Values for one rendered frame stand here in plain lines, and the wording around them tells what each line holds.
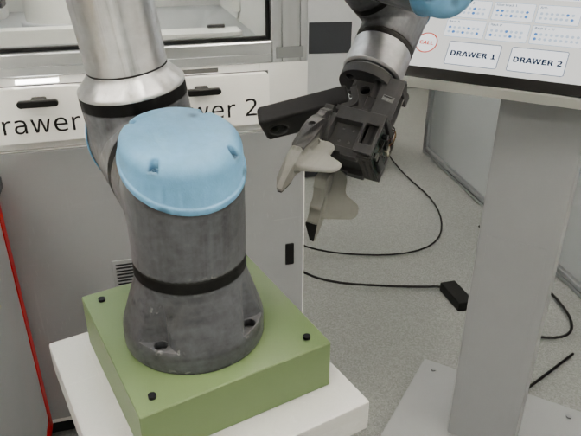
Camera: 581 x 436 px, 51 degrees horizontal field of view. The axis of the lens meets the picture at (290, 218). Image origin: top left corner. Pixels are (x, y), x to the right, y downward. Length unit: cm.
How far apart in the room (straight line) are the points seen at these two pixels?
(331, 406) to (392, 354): 129
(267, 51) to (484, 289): 70
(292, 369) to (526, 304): 83
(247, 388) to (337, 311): 149
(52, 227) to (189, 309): 85
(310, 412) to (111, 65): 41
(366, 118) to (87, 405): 44
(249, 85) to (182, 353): 80
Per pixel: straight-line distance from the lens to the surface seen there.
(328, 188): 76
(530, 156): 126
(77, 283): 148
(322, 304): 215
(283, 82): 134
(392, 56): 75
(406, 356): 196
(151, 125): 59
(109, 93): 65
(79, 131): 131
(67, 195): 138
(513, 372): 151
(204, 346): 61
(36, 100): 126
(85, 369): 76
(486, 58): 115
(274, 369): 64
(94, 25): 64
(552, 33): 117
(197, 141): 56
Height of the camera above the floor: 123
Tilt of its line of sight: 27 degrees down
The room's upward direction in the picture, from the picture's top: straight up
